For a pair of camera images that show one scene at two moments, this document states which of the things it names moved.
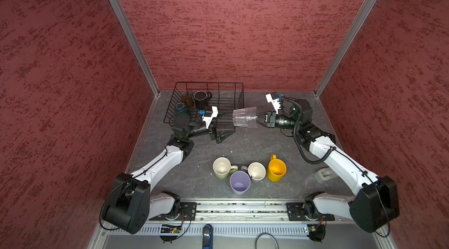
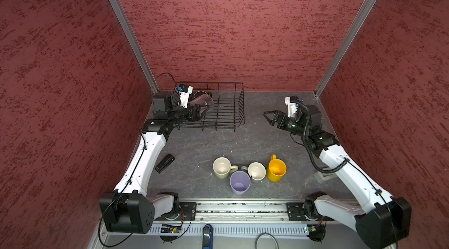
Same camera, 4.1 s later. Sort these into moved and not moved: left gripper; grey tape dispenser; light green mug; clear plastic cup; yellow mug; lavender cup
Moved: clear plastic cup; left gripper
Not moved: grey tape dispenser; yellow mug; light green mug; lavender cup
